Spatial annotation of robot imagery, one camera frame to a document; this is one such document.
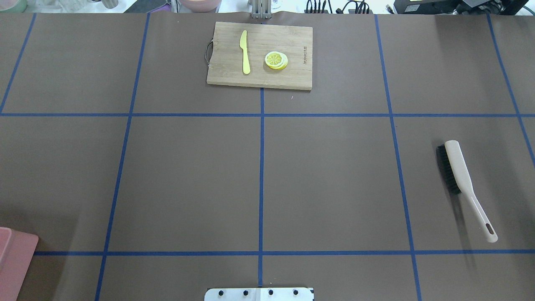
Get aluminium frame post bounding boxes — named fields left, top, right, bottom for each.
left=248, top=0, right=273, bottom=19

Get yellow plastic toy knife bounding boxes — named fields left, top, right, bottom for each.
left=239, top=30, right=251, bottom=75

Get black monitor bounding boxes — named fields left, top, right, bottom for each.
left=393, top=0, right=528, bottom=15

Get beige hand brush black bristles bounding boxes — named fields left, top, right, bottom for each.
left=436, top=140, right=498, bottom=243

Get wooden cutting board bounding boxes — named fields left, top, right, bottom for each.
left=207, top=21, right=313, bottom=91

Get pink plastic bin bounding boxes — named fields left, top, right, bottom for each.
left=0, top=227, right=39, bottom=301

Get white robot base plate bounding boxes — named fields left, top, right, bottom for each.
left=204, top=287, right=315, bottom=301

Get yellow toy lemon slices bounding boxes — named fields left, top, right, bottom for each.
left=264, top=51, right=289, bottom=70

